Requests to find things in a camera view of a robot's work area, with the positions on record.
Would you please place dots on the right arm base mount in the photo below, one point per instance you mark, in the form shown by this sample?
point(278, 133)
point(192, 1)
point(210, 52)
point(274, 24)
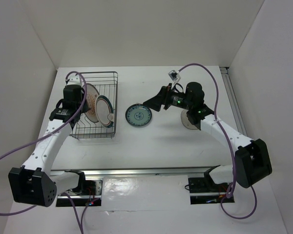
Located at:
point(203, 190)

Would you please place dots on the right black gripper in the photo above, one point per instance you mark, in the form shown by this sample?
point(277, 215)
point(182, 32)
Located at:
point(164, 96)

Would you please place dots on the teal red rimmed plate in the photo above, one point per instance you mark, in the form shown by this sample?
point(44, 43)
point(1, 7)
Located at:
point(104, 111)

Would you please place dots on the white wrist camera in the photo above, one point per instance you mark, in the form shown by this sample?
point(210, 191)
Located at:
point(175, 77)
point(74, 80)

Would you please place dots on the orange sunburst white plate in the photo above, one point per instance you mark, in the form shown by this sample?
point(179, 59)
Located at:
point(92, 94)

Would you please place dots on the blue floral small plate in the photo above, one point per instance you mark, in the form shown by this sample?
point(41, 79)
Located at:
point(138, 115)

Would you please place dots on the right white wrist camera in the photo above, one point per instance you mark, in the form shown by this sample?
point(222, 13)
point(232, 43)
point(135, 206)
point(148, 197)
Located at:
point(175, 77)

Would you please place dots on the aluminium side rail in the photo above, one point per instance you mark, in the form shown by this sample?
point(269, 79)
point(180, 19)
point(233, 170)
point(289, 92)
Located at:
point(232, 99)

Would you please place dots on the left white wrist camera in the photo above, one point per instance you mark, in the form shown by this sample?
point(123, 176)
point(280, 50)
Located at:
point(74, 80)

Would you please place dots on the grey wire dish rack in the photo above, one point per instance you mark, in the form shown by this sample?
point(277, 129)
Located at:
point(106, 83)

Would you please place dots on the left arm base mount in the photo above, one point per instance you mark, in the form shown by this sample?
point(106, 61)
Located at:
point(85, 192)

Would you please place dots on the aluminium front rail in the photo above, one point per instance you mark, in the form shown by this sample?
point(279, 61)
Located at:
point(146, 171)

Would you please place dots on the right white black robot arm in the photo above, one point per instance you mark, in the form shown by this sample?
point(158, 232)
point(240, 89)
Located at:
point(251, 157)

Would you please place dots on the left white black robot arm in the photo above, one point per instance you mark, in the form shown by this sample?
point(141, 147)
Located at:
point(31, 183)

